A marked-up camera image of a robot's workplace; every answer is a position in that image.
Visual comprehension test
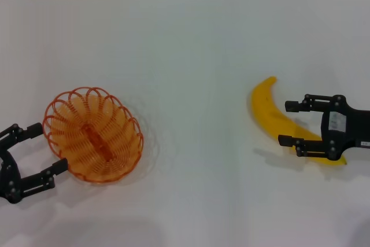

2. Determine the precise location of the orange wire basket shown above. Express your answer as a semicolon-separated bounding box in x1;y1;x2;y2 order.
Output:
42;86;145;186

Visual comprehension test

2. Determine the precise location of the yellow banana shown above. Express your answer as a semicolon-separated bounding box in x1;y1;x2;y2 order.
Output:
249;76;348;167

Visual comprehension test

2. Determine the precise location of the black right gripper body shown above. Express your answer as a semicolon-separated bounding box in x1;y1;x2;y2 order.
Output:
321;94;370;161

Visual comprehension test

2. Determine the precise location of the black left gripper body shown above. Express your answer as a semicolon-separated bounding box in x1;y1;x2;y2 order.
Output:
0;145;24;204

